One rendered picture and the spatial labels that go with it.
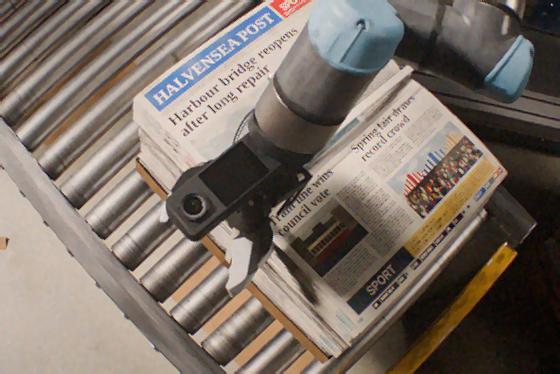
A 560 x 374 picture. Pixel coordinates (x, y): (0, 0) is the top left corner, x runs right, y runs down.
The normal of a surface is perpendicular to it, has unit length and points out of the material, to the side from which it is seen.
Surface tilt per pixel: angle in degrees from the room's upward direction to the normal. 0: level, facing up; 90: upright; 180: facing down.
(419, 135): 9
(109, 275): 0
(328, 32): 53
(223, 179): 4
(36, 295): 0
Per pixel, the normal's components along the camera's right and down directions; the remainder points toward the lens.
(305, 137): 0.07, 0.75
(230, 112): 0.15, -0.37
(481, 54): -0.13, 0.21
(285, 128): -0.41, 0.50
